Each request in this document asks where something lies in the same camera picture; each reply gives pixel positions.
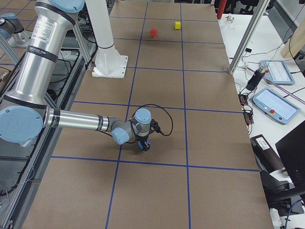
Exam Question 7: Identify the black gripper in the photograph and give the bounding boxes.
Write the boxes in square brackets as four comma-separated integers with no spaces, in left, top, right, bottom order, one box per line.
[136,135,151,151]

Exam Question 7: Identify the red cube block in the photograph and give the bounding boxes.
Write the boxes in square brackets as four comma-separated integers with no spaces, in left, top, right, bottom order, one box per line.
[150,28,158,38]

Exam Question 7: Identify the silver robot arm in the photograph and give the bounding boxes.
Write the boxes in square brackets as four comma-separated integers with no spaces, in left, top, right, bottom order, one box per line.
[0,0,152,151]
[0,13,25,39]

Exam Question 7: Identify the orange circuit board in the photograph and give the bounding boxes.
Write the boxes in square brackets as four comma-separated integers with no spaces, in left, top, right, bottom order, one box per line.
[238,94,248,106]

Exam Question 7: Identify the black cylinder device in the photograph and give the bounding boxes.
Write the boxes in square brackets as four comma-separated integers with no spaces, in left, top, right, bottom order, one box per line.
[246,65,266,91]

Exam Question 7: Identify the black box device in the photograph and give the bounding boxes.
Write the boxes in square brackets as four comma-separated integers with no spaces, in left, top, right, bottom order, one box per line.
[250,135,284,173]

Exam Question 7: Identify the yellow cube block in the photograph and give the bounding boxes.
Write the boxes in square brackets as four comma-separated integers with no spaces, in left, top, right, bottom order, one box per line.
[174,21,181,30]

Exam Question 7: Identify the near teach pendant tablet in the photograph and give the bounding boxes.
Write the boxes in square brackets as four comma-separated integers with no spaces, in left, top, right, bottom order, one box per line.
[252,88,301,125]

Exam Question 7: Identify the teach pendant tablet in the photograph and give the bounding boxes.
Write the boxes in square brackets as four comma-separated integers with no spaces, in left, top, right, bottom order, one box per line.
[260,60,295,85]
[252,88,301,125]

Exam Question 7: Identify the black monitor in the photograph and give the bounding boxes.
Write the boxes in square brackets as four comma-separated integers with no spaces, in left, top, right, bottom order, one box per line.
[275,121,305,185]

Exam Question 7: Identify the small white metal fitting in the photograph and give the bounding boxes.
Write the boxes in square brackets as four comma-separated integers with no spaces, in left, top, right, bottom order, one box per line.
[225,14,234,24]

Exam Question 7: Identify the far teach pendant tablet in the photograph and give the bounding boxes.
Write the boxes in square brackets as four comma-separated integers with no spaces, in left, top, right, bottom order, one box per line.
[260,60,295,85]

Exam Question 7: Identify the red cylinder object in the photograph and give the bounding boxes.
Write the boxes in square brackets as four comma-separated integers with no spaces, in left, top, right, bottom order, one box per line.
[217,0,227,20]

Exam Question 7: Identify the wooden board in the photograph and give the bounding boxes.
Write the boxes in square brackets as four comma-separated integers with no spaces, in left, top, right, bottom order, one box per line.
[281,20,305,58]

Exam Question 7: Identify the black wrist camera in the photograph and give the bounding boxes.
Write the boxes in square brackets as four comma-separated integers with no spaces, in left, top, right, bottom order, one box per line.
[150,119,161,133]

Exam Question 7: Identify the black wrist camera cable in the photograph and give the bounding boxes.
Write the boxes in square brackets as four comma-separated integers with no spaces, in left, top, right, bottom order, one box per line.
[133,103,173,137]

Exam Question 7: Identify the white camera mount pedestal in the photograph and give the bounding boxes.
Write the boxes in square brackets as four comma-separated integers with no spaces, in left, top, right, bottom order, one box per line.
[85,0,128,79]

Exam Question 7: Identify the aluminium frame post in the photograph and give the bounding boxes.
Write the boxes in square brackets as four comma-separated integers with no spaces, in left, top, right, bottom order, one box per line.
[228,0,274,75]

